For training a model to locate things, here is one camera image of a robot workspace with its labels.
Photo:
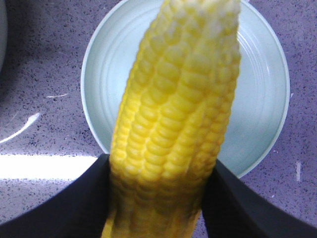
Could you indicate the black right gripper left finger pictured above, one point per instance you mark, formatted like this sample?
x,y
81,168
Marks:
x,y
78,211

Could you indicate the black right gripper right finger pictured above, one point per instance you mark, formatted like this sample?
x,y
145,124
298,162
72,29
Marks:
x,y
232,210

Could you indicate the light green plate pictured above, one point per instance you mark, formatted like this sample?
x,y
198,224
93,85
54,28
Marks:
x,y
261,97

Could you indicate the corn cob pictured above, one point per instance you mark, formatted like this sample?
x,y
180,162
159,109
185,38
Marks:
x,y
172,119

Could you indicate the pale green electric pot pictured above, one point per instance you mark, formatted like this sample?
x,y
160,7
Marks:
x,y
3,31

